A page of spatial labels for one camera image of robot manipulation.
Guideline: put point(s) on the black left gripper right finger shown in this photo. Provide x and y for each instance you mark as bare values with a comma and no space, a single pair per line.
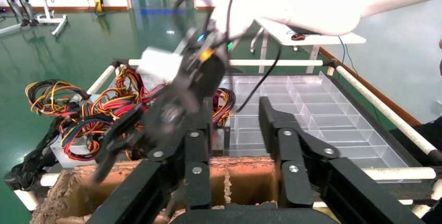
297,181

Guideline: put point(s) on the black stand legs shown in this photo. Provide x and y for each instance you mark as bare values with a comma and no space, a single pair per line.
17,1

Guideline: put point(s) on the white wall socket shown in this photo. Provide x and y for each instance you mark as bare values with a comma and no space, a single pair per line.
439,106

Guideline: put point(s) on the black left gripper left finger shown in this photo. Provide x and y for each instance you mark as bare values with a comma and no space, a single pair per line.
197,167

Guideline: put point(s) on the black bulky object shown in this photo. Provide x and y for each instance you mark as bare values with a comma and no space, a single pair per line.
431,136

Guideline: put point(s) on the brown cardboard divider box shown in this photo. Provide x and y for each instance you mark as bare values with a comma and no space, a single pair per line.
248,181

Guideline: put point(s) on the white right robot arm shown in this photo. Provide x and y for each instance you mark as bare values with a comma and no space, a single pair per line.
310,5

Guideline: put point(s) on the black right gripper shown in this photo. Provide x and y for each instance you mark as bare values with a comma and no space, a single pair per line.
207,74

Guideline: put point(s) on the white tube cart frame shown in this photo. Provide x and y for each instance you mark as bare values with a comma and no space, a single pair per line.
293,62

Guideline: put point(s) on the power supply, looped purple-yellow bundle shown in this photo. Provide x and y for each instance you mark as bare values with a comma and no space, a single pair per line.
224,108

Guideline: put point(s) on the white floor stand frame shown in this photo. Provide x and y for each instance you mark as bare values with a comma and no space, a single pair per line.
51,17

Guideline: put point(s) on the black orange desk object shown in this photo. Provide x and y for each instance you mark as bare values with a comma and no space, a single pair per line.
298,37

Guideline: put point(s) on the clear plastic compartment tray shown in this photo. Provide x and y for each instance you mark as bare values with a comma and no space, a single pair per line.
331,112

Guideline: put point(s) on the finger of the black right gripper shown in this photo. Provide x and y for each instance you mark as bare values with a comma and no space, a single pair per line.
105,163

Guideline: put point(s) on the white desk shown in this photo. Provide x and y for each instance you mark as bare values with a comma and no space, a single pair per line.
328,40

